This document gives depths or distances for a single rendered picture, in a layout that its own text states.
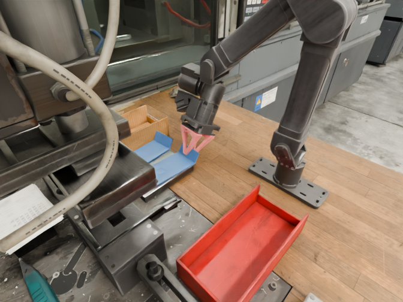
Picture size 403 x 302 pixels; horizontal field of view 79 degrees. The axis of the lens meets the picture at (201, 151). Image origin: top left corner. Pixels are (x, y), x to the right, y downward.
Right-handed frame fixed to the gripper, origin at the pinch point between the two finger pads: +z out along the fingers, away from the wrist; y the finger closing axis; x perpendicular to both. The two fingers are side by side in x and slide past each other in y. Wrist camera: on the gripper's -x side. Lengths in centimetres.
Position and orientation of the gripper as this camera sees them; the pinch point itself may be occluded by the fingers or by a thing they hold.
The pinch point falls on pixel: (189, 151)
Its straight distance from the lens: 68.0
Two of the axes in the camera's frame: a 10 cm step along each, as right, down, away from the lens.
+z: -3.6, 9.0, 2.7
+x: 6.7, 4.4, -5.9
